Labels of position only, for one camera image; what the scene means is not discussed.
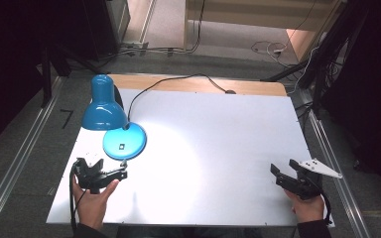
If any black metal stand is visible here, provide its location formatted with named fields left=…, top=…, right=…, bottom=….
left=39, top=42, right=97, bottom=108
left=261, top=0, right=371, bottom=117

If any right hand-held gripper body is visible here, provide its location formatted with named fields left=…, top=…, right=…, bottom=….
left=275, top=158, right=344, bottom=201

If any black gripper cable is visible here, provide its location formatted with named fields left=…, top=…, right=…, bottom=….
left=67, top=161, right=83, bottom=233
left=319, top=191, right=334, bottom=227

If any light wooden furniture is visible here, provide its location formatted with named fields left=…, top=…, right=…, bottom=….
left=184, top=0, right=346, bottom=63

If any aluminium floor rail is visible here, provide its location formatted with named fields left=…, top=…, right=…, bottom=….
left=299, top=88, right=373, bottom=238
left=0, top=76, right=65, bottom=238

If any black lamp cable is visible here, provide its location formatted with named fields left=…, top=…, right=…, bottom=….
left=126, top=72, right=237, bottom=127

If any person's left hand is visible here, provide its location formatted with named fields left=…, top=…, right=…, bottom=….
left=71, top=175, right=120, bottom=231

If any grey power strip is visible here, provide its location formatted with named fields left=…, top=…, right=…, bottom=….
left=121, top=40, right=151, bottom=52

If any blue desk lamp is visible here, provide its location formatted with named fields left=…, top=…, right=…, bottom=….
left=80, top=73, right=148, bottom=162

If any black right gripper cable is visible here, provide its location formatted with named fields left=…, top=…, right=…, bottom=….
left=319, top=191, right=334, bottom=227

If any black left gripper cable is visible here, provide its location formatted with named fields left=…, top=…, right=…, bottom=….
left=67, top=161, right=83, bottom=233

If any person's right hand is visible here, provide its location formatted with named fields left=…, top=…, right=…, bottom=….
left=284, top=189, right=325, bottom=224

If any white floor cable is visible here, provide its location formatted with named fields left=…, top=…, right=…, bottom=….
left=250, top=39, right=294, bottom=68

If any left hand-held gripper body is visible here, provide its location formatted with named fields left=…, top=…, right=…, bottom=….
left=74, top=152, right=110, bottom=195

